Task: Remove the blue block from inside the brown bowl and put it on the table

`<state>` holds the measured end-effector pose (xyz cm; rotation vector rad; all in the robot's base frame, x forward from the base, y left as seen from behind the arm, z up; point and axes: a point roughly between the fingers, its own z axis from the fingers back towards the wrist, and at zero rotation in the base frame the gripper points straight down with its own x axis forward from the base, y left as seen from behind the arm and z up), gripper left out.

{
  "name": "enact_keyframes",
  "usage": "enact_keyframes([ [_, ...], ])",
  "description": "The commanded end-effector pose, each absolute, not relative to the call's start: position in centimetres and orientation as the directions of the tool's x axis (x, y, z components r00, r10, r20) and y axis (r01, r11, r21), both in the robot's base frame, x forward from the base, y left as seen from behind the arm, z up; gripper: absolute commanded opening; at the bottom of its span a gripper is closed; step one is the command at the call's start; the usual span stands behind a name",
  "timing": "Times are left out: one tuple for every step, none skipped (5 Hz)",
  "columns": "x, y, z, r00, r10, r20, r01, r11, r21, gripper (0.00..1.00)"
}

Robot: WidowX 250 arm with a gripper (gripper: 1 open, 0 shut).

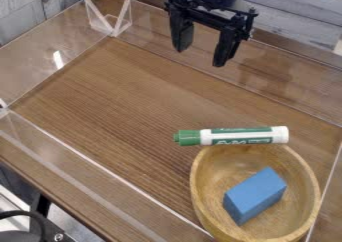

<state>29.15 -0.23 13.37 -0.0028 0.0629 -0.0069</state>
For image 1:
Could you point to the blue foam block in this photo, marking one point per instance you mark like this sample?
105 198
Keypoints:
254 195

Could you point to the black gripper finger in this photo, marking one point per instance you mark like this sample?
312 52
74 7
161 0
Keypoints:
182 30
226 46

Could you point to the green white dry-erase marker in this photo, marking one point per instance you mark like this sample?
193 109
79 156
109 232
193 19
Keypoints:
233 136

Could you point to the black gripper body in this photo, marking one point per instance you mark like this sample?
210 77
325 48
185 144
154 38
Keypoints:
218 14

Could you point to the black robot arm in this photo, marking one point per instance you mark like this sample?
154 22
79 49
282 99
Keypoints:
229 16

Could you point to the clear acrylic corner bracket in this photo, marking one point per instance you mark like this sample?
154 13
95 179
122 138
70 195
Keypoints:
110 24

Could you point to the clear acrylic tray wall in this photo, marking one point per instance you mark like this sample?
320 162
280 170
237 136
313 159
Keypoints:
111 206

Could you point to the brown wooden bowl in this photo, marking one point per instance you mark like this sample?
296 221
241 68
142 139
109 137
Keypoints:
221 167

